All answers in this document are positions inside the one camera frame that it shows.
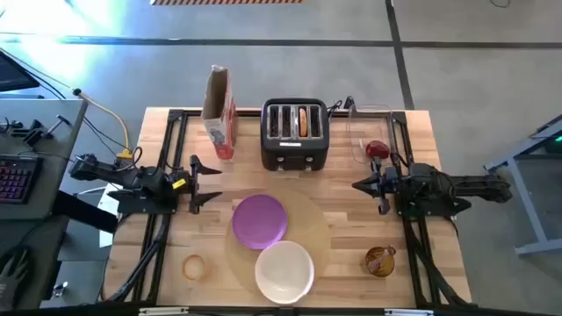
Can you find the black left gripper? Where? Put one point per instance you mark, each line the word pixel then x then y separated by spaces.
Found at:
pixel 194 184

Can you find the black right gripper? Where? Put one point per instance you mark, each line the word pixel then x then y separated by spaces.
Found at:
pixel 388 184

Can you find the red white cereal box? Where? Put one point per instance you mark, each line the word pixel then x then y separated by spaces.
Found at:
pixel 224 127

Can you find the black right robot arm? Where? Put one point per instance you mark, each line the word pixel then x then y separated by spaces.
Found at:
pixel 474 186

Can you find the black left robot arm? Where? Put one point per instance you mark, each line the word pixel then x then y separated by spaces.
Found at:
pixel 131 175

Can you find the red round object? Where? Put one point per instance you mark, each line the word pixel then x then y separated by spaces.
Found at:
pixel 377 149

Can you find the clear plastic container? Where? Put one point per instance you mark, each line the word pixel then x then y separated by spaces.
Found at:
pixel 369 127

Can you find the purple plate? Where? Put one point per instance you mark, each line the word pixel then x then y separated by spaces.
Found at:
pixel 259 221

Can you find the round woven placemat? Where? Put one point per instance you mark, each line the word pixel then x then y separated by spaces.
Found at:
pixel 307 228

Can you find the amber glass cup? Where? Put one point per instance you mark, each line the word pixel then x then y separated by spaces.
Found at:
pixel 379 262

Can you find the black four-slot toaster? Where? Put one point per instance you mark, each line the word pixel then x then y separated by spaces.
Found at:
pixel 294 153

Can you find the white paper sheet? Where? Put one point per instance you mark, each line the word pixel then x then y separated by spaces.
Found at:
pixel 105 204

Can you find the white bowl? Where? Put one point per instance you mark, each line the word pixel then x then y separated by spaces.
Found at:
pixel 284 272

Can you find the black flat panel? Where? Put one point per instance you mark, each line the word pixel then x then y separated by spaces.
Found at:
pixel 83 213

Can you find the grey desk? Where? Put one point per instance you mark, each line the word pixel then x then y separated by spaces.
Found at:
pixel 52 149

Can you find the black desk clamp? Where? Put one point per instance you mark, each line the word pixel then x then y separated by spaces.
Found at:
pixel 37 131

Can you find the silver metal knob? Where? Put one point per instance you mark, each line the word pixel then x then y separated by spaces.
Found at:
pixel 59 289

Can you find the black keyboard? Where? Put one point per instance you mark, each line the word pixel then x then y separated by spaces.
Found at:
pixel 17 180

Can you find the person's gloved hand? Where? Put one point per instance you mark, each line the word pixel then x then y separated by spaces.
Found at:
pixel 15 272

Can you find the black monitor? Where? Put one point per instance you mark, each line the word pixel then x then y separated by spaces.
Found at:
pixel 13 74

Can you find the black aluminium frame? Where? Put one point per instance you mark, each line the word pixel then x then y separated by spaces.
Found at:
pixel 175 115

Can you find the silver metal bracket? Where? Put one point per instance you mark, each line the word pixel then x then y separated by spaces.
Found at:
pixel 408 312
pixel 162 311

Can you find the grey metal table frame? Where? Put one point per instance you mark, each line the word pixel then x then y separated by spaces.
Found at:
pixel 533 210

